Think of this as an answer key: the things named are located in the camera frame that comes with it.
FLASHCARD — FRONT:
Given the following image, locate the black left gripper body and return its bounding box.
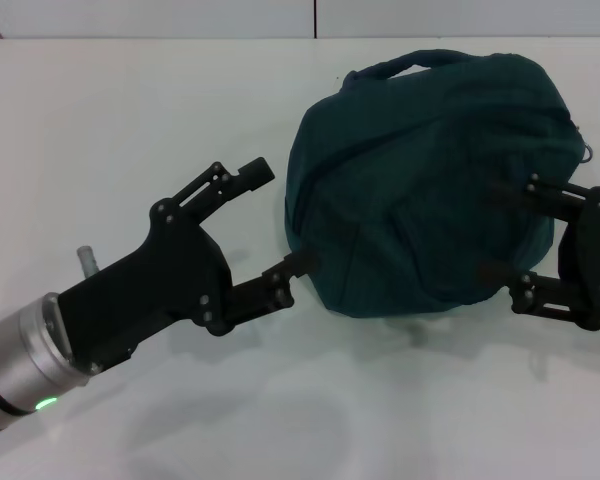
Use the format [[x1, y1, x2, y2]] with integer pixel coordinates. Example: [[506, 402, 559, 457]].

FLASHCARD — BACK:
[[57, 198, 237, 375]]

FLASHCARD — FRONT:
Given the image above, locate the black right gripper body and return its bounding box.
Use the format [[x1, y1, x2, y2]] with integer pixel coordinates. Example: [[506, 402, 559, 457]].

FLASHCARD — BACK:
[[557, 185, 600, 332]]

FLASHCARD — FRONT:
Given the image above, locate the silver connector stub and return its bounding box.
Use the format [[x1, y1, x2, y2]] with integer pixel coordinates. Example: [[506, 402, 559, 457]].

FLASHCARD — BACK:
[[75, 244, 102, 277]]

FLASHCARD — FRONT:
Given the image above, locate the dark teal insulated lunch bag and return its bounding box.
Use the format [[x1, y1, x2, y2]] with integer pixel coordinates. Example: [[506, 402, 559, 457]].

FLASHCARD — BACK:
[[281, 48, 590, 320]]

